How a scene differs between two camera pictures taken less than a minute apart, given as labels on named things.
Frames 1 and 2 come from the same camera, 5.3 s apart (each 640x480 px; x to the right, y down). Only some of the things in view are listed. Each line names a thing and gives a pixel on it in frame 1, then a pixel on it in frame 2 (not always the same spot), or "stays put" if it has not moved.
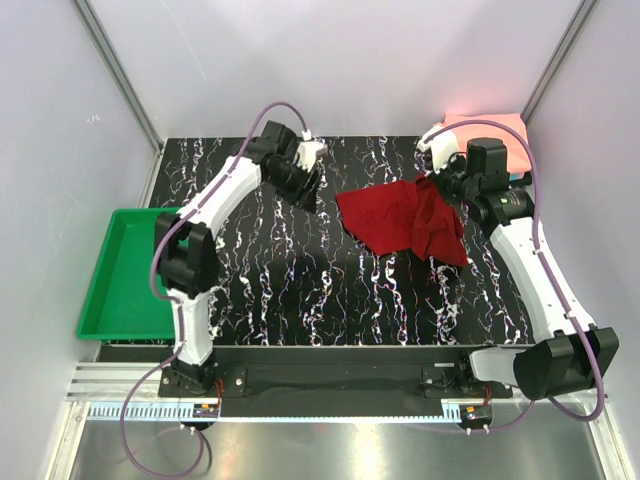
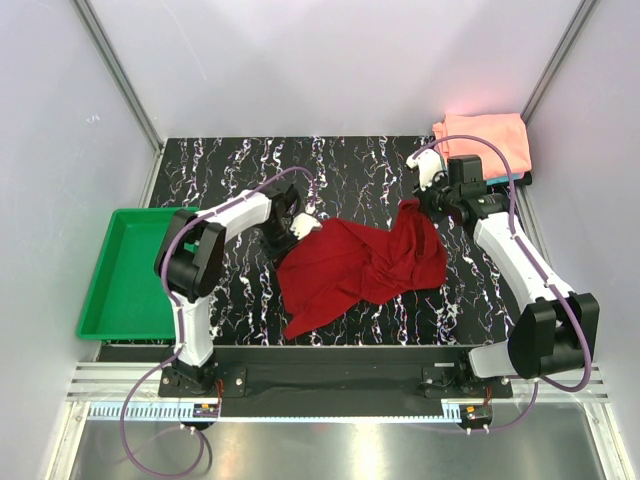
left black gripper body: x=290 y=175 → x=278 y=237
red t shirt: x=406 y=217 → x=341 y=263
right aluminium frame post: x=579 y=20 stays put
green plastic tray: x=122 y=304 stays put
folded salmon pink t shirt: x=518 y=157 stays put
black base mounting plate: x=321 y=381 stays put
